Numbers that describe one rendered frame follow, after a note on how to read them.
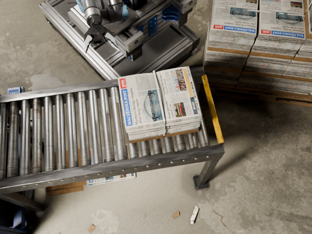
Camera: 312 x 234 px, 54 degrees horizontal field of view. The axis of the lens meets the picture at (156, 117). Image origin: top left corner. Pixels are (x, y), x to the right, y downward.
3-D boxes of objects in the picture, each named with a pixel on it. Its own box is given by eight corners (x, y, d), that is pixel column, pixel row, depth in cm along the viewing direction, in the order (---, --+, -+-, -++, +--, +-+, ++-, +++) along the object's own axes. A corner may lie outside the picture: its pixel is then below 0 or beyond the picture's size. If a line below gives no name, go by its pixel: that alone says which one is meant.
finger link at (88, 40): (86, 59, 142) (95, 45, 146) (85, 51, 136) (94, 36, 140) (80, 57, 142) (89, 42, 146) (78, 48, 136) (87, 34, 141)
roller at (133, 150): (129, 87, 186) (128, 82, 182) (139, 161, 167) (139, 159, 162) (120, 88, 186) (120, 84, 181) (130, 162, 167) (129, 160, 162)
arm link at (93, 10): (99, 6, 147) (82, 8, 146) (101, 13, 146) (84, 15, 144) (100, 17, 154) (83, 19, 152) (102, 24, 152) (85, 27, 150)
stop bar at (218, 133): (206, 75, 183) (206, 74, 181) (224, 144, 165) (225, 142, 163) (200, 76, 182) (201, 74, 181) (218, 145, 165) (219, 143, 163)
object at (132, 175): (131, 143, 250) (131, 142, 249) (135, 177, 238) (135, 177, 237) (85, 150, 248) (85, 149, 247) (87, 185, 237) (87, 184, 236)
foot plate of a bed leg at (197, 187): (207, 171, 240) (207, 171, 239) (211, 189, 234) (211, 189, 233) (190, 174, 239) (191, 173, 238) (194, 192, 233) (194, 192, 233)
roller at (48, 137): (54, 98, 184) (51, 94, 179) (55, 174, 165) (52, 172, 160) (45, 99, 184) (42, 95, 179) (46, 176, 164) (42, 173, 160)
